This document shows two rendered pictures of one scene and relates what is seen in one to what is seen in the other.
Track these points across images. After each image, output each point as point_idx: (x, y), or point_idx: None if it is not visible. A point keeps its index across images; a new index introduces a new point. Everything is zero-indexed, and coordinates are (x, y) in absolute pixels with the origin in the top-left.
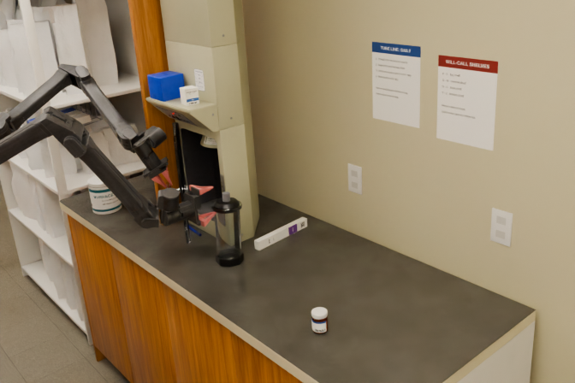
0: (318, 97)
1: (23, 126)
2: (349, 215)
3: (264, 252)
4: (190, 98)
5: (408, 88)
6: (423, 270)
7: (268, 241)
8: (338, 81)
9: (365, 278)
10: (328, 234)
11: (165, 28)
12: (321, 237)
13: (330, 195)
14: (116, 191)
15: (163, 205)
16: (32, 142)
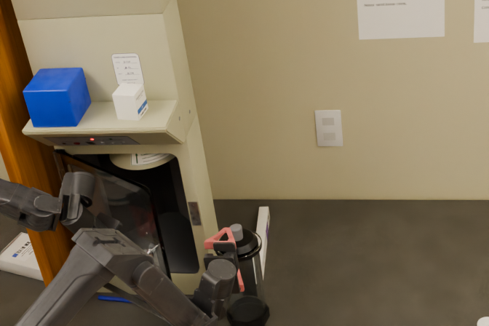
0: (247, 30)
1: (55, 288)
2: (319, 177)
3: (273, 281)
4: (140, 106)
5: None
6: (476, 209)
7: (263, 263)
8: (287, 1)
9: (436, 252)
10: (311, 215)
11: None
12: (308, 223)
13: (281, 161)
14: (172, 311)
15: (219, 292)
16: (79, 307)
